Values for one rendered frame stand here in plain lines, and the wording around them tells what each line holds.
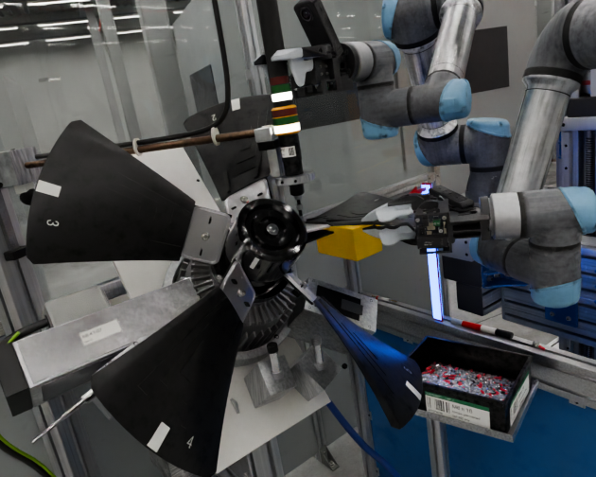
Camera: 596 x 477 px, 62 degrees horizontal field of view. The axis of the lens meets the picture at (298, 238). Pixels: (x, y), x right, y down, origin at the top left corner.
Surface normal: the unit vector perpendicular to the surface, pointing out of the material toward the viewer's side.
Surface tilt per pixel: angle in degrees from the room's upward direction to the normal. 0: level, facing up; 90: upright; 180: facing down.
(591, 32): 91
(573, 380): 90
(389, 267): 90
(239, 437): 50
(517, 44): 90
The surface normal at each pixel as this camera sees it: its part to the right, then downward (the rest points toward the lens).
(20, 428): 0.61, 0.13
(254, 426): 0.36, -0.51
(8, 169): -0.29, 0.31
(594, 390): -0.78, 0.29
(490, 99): 0.37, 0.20
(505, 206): -0.31, -0.33
